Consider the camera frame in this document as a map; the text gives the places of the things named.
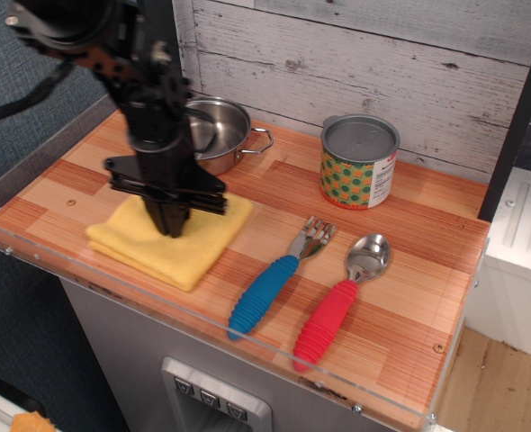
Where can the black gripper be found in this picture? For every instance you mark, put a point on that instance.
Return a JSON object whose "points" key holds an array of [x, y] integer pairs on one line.
{"points": [[171, 175]]}

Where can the yellow towel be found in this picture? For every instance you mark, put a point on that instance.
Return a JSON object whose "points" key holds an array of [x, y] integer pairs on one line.
{"points": [[131, 237]]}

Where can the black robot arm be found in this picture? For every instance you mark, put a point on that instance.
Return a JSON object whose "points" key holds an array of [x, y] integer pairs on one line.
{"points": [[114, 41]]}

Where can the stainless steel pot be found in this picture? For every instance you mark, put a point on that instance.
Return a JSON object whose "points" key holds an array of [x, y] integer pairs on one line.
{"points": [[221, 130]]}

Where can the silver toy fridge cabinet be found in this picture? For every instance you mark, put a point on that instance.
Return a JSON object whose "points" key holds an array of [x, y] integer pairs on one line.
{"points": [[130, 347]]}

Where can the clear acrylic table guard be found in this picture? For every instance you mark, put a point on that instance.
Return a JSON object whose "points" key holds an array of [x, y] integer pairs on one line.
{"points": [[391, 353]]}

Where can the dispenser button panel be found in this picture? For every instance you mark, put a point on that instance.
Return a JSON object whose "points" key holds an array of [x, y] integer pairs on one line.
{"points": [[201, 402]]}

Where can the patterned toy can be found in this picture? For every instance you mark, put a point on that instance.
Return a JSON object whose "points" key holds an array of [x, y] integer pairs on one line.
{"points": [[358, 157]]}

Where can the orange cloth at corner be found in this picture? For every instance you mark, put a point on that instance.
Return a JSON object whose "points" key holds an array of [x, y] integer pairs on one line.
{"points": [[31, 422]]}

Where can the white plastic appliance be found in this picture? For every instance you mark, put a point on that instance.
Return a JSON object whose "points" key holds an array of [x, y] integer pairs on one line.
{"points": [[499, 303]]}

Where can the blue handled fork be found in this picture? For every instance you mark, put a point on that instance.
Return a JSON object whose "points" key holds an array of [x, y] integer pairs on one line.
{"points": [[258, 298]]}

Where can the red handled spoon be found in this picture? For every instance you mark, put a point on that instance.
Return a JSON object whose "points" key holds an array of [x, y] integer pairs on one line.
{"points": [[367, 259]]}

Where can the black right frame post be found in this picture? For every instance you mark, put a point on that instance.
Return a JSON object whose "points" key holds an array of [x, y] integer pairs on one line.
{"points": [[508, 153]]}

